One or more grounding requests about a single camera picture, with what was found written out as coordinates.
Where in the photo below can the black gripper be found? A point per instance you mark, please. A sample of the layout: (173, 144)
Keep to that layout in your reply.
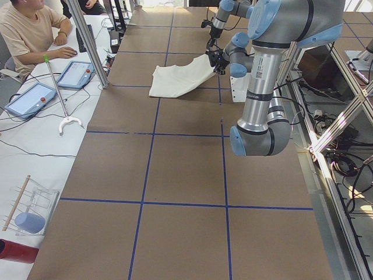
(214, 31)
(220, 62)

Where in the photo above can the cream long sleeve shirt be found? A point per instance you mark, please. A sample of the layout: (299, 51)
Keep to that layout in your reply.
(175, 81)

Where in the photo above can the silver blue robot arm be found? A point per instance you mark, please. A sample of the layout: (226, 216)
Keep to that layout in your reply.
(263, 130)
(241, 9)

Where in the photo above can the black power adapter box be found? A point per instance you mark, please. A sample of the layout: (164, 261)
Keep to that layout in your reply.
(114, 41)

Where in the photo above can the far blue teach pendant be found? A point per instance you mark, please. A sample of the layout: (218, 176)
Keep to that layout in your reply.
(76, 75)

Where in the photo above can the blue teach pendant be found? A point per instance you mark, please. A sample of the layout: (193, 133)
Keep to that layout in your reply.
(31, 101)
(76, 75)

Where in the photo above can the metal reacher grabber tool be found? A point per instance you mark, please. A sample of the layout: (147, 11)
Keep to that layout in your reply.
(67, 119)

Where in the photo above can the near blue teach pendant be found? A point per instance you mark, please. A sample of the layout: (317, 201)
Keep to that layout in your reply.
(31, 101)

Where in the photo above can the person in beige shirt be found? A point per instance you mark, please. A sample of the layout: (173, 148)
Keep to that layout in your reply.
(30, 30)

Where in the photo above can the clear acrylic rack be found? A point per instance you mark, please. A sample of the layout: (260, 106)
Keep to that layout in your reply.
(36, 199)

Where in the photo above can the blue plastic cup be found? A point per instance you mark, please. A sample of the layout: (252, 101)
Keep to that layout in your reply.
(30, 222)

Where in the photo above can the wooden stick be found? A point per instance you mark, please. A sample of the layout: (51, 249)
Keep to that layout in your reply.
(16, 203)

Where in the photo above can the red cylinder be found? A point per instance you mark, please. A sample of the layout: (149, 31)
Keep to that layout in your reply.
(17, 252)

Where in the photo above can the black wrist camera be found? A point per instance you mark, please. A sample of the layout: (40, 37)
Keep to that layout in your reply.
(206, 23)
(214, 57)

